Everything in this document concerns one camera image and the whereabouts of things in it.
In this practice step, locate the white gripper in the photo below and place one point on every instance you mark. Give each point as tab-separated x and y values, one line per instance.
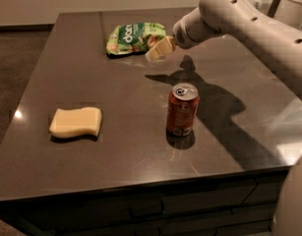
184	33

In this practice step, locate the green rice chip bag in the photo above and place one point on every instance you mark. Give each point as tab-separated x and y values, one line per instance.
134	38

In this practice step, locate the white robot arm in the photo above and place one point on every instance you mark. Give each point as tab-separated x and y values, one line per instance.
276	45

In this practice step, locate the orange soda can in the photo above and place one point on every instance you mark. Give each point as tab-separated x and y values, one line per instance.
183	101

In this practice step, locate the yellow sponge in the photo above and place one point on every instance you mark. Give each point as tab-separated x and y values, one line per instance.
68	124

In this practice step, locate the dark drawer front right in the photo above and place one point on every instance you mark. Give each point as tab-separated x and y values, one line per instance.
266	190

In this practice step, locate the dark drawer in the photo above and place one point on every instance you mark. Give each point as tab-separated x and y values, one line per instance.
266	190
90	212
222	225

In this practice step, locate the dark drawer front left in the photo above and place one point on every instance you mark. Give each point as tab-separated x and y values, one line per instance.
90	212

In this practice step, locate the dark lower drawer front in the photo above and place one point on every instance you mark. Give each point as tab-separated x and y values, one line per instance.
222	225

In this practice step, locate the black drawer handle left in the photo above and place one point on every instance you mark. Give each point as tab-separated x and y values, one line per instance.
144	210

